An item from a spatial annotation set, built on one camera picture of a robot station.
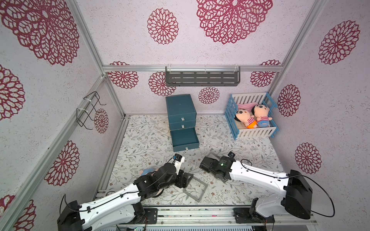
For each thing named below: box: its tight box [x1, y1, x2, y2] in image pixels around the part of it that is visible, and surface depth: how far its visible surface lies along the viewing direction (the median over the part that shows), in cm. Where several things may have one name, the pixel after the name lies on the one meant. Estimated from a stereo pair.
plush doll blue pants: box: [257, 120, 270, 128], surface depth 103 cm
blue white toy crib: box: [224, 91, 280, 142], surface depth 105 cm
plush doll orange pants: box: [246, 120, 258, 129], surface depth 103 cm
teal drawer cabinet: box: [165, 93, 200, 153], surface depth 99 cm
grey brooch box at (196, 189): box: [182, 176, 209, 203], surface depth 85 cm
